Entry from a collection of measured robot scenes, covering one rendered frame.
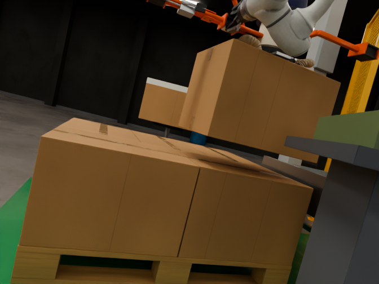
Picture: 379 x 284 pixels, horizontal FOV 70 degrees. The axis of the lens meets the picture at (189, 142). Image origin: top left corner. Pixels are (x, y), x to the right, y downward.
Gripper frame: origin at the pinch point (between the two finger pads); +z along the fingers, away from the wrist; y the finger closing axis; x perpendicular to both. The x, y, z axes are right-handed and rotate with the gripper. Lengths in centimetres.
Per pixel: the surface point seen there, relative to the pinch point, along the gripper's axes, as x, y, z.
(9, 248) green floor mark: -71, 120, 2
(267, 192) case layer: 31, 72, -21
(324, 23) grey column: 129, -70, 96
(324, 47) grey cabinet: 130, -46, 88
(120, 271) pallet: -25, 118, -14
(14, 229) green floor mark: -74, 120, 19
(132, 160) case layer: -32, 68, -21
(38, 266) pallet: -56, 113, -21
